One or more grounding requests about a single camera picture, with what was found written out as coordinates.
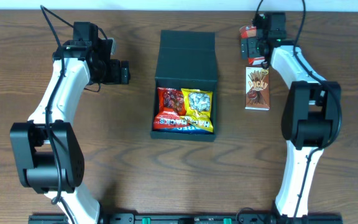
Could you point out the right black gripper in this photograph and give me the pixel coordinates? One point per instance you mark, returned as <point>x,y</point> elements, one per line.
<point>245,47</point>

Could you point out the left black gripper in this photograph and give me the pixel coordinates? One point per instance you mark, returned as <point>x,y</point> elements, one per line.
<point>124,72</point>

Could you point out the red cardboard snack box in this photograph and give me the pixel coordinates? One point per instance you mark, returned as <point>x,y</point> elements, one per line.
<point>249,31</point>

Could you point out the red Hacks candy bag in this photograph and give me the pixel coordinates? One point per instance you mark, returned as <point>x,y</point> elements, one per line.
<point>171,109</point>

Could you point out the black gift box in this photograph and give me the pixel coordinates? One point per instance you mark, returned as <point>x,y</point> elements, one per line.
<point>187,59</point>

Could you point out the brown Pocky box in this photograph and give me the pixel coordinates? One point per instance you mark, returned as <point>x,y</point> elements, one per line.
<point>257,89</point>

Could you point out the yellow Hacks candy bag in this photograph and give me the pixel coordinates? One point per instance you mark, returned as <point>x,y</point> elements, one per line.
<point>198,106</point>

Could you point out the blue Oreo cookie pack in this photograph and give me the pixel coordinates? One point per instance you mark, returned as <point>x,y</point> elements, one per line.
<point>185,130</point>

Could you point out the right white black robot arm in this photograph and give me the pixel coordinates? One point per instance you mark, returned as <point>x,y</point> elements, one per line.
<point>311,119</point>

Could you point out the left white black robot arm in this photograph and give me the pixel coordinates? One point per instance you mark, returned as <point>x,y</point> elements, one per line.
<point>47,153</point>

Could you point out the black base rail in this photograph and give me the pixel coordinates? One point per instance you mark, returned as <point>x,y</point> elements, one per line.
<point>166,218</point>

